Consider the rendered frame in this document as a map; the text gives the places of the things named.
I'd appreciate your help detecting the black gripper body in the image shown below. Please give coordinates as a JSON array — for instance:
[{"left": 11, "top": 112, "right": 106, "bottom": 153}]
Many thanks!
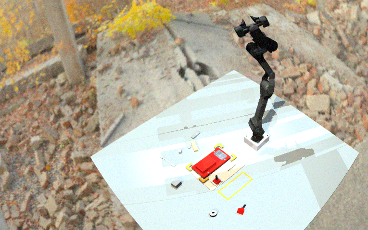
[{"left": 234, "top": 16, "right": 270, "bottom": 38}]

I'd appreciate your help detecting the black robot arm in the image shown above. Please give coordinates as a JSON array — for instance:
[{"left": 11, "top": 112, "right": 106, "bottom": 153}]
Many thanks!
[{"left": 246, "top": 31, "right": 278, "bottom": 143}]

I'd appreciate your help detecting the black toy tyre with white hub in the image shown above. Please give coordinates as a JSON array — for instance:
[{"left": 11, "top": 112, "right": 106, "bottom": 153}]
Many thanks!
[{"left": 209, "top": 210, "right": 217, "bottom": 217}]

